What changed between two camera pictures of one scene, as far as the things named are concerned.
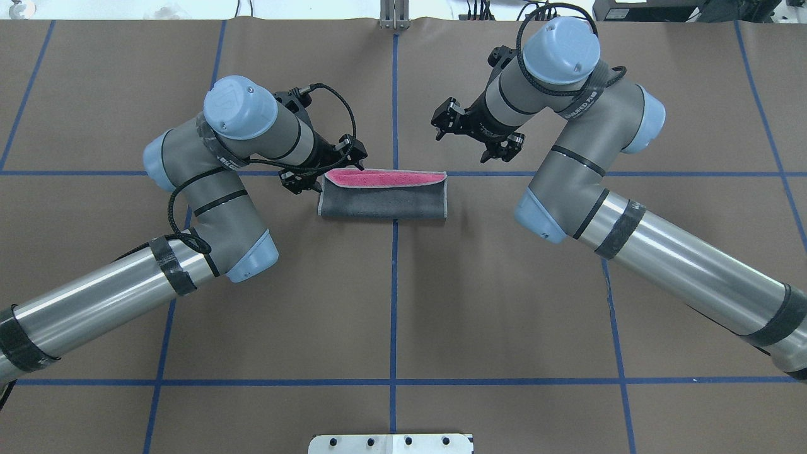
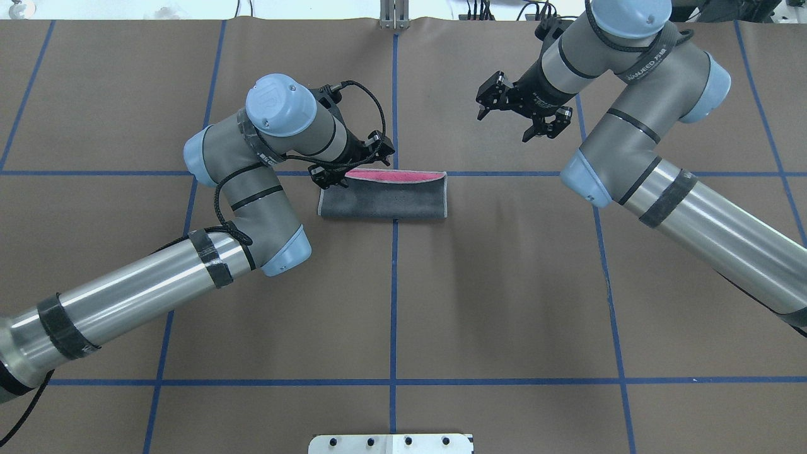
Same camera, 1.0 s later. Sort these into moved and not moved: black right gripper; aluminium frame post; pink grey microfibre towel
Moved: black right gripper
Not moved: aluminium frame post; pink grey microfibre towel
